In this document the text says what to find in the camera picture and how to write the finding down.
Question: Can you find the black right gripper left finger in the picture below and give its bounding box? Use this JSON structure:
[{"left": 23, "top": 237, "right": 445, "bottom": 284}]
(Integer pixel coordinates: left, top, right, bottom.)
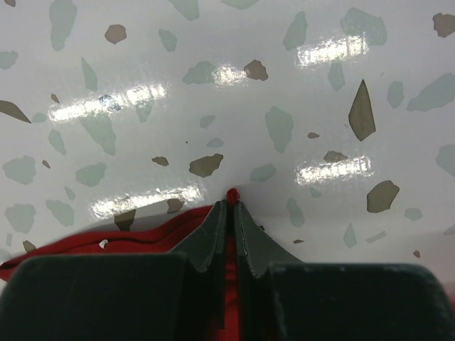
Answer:
[{"left": 0, "top": 199, "right": 228, "bottom": 341}]

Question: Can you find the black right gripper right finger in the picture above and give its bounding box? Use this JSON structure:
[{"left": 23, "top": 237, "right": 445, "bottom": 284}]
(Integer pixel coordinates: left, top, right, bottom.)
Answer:
[{"left": 233, "top": 202, "right": 454, "bottom": 340}]

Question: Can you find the dark red t shirt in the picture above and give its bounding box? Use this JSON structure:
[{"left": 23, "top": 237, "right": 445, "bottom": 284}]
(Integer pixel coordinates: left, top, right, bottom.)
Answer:
[{"left": 0, "top": 187, "right": 245, "bottom": 341}]

